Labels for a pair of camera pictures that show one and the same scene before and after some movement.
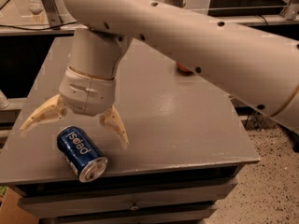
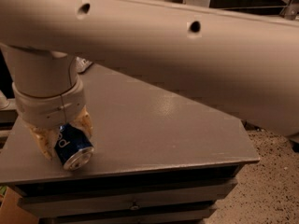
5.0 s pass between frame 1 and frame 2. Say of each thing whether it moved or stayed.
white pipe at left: stayed
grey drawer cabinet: stayed
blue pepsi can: moved
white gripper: moved
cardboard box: stayed
